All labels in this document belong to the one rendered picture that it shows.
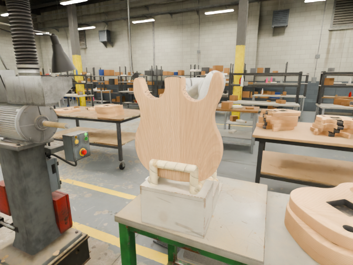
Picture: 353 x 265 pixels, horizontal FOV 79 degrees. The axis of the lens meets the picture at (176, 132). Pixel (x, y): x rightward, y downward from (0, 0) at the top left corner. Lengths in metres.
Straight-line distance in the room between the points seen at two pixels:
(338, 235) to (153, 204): 0.64
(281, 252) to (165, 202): 0.46
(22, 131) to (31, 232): 0.77
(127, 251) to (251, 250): 0.55
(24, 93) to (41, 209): 0.91
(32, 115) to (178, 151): 1.00
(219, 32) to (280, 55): 3.23
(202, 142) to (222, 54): 11.48
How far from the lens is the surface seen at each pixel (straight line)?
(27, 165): 1.75
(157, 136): 0.82
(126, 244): 1.12
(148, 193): 0.89
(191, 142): 0.78
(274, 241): 1.01
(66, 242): 2.04
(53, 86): 1.26
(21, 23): 1.41
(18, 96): 1.40
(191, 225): 0.89
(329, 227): 0.94
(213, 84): 0.72
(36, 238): 1.99
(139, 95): 0.82
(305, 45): 12.01
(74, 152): 1.74
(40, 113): 1.55
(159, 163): 0.82
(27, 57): 1.38
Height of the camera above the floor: 1.52
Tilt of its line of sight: 14 degrees down
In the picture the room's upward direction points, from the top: straight up
